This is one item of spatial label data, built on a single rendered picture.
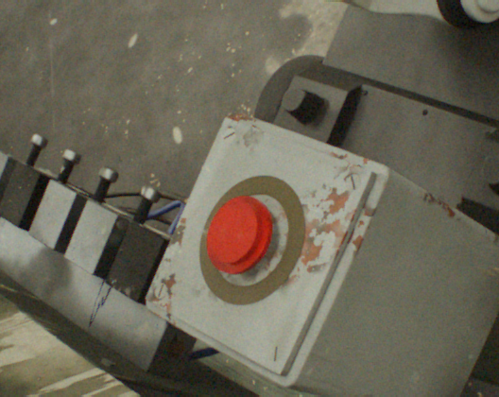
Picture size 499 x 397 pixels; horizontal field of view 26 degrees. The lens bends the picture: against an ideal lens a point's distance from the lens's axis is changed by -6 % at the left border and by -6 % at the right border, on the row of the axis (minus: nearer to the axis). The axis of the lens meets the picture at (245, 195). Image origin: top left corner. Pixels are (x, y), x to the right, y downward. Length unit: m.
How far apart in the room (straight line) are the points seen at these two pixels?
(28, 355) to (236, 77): 1.22
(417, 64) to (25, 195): 0.70
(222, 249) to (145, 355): 0.33
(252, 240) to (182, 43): 1.58
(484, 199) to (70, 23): 1.30
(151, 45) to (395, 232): 1.65
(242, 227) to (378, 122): 0.96
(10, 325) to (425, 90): 0.81
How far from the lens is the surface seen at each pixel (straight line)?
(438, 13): 1.37
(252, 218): 0.56
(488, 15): 1.39
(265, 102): 1.64
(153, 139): 2.08
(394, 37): 1.58
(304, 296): 0.55
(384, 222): 0.55
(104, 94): 2.23
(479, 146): 1.41
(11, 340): 0.86
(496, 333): 0.75
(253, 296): 0.56
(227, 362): 1.58
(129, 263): 0.88
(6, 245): 1.06
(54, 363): 0.82
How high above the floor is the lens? 1.35
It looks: 46 degrees down
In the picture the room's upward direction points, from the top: 65 degrees counter-clockwise
